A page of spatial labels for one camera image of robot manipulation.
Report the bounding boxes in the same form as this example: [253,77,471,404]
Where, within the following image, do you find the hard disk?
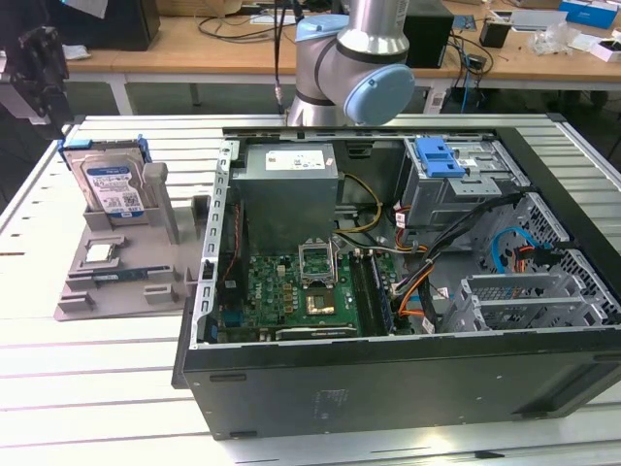
[57,138,152,218]

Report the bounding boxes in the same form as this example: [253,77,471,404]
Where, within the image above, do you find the blue data wire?
[490,225,539,276]

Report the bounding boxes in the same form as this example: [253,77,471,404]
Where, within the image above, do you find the orange red power wire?
[504,240,578,274]

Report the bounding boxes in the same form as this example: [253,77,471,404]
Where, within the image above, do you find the grey metal disk bay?
[445,271,607,334]

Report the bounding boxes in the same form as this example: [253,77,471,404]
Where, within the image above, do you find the large black box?
[48,0,161,52]

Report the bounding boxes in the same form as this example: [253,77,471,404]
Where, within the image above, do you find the long wooden desk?
[48,13,438,116]

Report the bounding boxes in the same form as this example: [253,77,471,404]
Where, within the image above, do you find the silver CPU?
[84,244,118,267]

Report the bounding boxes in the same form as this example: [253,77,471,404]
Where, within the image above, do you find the blue RAM stick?
[94,270,149,283]

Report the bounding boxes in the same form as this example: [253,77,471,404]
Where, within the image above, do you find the grey parts rack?
[52,162,214,322]

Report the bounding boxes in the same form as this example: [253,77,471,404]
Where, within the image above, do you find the grey power supply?
[230,142,341,239]

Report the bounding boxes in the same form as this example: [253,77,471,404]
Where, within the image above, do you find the green motherboard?
[216,231,407,344]

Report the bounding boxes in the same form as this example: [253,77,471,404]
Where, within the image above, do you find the metal socket cover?
[296,240,337,288]

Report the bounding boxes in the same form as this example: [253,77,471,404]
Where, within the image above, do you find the CPU socket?
[303,284,340,317]

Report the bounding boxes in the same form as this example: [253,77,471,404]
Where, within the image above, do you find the black graphics card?
[275,324,361,342]

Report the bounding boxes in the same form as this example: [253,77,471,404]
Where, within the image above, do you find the black tower box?
[405,13,456,69]

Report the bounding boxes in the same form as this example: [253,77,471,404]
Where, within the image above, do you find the RAM slot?
[364,250,387,336]
[371,250,394,335]
[357,250,379,337]
[349,250,374,337]

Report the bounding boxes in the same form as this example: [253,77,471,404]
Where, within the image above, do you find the blue drive latch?
[415,138,465,179]

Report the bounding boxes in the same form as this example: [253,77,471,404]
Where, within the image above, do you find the grey optical drive cage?
[400,135,533,229]

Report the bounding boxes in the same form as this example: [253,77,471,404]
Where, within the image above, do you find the small black open box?
[478,17,514,49]

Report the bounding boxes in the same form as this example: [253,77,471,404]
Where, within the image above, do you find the black open PC case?
[172,112,621,442]

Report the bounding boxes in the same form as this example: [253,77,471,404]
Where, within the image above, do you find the wooden desk with clutter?
[434,0,621,93]

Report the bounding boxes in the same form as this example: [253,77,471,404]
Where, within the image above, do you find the grey flat box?
[511,8,569,33]

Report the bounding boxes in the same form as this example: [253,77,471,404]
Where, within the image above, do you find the clear plastic bags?
[530,21,583,54]

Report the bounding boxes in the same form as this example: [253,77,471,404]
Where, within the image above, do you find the blue cardboard box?
[557,0,621,25]

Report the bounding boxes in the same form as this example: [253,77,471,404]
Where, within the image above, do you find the white and black box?
[589,38,621,63]

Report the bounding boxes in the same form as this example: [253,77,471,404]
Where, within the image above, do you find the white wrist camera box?
[0,48,38,122]

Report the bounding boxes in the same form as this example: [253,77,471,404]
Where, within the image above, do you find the thin black hanging cable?
[273,0,288,117]

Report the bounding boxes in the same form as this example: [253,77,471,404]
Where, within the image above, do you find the red fan wire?
[231,202,243,281]

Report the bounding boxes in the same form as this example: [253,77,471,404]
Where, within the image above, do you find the yellow black wire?
[337,173,384,235]

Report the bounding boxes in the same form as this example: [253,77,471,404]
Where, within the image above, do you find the blue hanging cable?
[458,43,474,114]

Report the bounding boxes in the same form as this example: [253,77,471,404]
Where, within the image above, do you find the orange flat wire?
[396,277,441,319]

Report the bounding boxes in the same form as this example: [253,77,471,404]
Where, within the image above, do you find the black sleeved wire bundle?
[390,191,528,297]

